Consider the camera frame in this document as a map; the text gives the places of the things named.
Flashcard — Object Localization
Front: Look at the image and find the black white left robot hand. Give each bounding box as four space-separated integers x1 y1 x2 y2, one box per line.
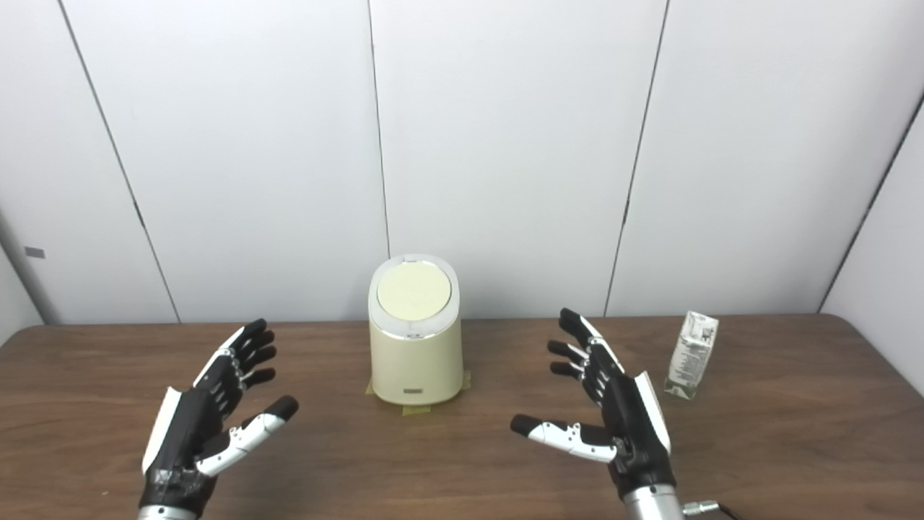
139 318 300 517

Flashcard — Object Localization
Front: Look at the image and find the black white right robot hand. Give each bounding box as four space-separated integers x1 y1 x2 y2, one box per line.
510 308 678 501

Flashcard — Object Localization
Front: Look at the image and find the white green milk carton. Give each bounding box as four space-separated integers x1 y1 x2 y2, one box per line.
663 311 720 400

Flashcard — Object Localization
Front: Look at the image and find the round cream bin lid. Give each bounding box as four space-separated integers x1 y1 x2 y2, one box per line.
376 260 453 321

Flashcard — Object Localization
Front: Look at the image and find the cream-colored trash bin body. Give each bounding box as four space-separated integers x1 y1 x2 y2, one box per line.
367 253 464 406

